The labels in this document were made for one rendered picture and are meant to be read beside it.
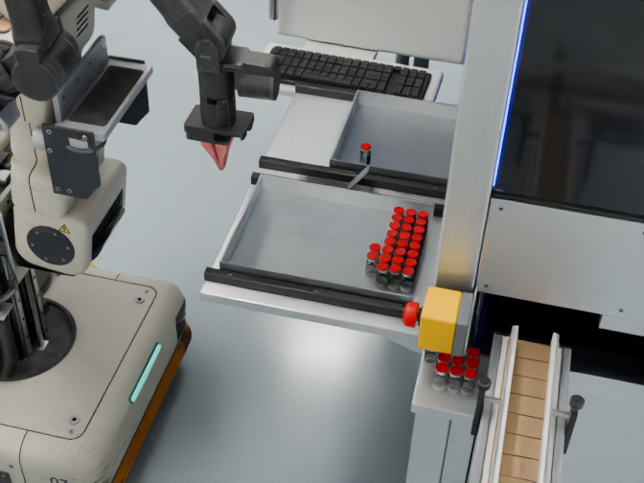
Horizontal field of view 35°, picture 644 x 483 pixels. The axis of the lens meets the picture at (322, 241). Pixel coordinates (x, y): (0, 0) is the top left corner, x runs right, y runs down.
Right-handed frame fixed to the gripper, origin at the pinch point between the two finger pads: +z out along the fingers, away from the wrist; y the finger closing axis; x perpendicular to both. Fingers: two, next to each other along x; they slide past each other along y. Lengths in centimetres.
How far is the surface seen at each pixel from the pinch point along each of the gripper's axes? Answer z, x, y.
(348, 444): 108, 31, 18
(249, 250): 20.0, 1.8, 3.6
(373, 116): 20, 50, 17
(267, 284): 18.4, -7.6, 9.7
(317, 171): 18.4, 26.2, 10.3
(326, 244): 20.2, 7.1, 16.6
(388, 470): 109, 26, 30
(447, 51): 24, 89, 27
